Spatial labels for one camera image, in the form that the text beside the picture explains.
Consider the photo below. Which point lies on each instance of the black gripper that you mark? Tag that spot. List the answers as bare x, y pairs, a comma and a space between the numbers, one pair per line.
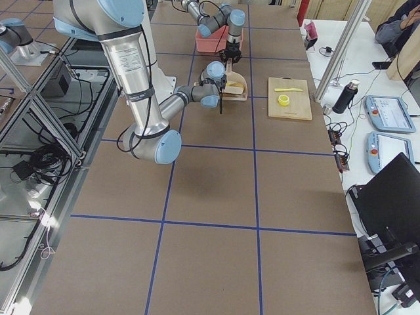
233, 51

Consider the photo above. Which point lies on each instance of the beige dustpan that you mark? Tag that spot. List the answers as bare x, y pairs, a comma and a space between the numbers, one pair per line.
234, 93

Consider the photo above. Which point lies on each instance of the yellow toy corn cob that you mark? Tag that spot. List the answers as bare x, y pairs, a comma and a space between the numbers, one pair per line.
234, 84

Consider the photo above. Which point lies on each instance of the beige hand brush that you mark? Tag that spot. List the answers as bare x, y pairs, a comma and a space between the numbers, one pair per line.
212, 88

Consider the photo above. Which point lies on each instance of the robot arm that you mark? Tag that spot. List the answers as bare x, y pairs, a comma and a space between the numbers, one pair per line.
225, 15
118, 27

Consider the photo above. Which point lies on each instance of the pink plastic bin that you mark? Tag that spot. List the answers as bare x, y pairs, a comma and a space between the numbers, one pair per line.
207, 42

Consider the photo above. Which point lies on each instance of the yellow plastic knife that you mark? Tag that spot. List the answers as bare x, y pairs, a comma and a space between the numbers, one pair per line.
293, 89

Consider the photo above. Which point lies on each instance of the yellow lemon slices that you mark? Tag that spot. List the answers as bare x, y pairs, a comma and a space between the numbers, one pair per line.
283, 100

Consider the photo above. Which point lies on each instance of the wooden cutting board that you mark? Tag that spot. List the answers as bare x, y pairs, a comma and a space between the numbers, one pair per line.
299, 107

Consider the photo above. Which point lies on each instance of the black water bottle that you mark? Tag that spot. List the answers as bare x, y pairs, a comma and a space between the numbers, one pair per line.
346, 96

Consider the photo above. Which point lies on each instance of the black power strip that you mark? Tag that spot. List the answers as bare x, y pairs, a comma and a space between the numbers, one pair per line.
340, 151

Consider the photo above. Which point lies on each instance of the seated person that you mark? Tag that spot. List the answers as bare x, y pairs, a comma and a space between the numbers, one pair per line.
395, 32

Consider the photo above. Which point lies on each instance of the upper teach pendant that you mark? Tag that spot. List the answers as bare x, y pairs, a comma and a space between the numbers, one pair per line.
388, 114

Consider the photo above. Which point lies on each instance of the teach pendant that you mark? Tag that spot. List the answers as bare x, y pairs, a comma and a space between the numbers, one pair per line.
382, 148
388, 114

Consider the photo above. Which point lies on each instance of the lower teach pendant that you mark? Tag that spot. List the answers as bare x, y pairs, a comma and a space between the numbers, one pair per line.
382, 148

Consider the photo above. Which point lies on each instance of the black laptop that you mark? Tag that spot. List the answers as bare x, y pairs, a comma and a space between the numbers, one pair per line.
388, 205

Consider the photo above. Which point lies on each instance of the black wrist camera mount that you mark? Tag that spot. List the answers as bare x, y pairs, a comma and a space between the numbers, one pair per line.
223, 56

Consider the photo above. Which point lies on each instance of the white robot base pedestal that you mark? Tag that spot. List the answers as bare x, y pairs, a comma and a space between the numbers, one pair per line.
163, 85

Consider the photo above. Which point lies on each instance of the aluminium frame post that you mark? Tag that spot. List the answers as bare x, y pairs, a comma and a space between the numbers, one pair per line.
350, 29

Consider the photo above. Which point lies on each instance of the black box under frame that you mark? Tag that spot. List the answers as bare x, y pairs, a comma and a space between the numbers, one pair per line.
58, 83

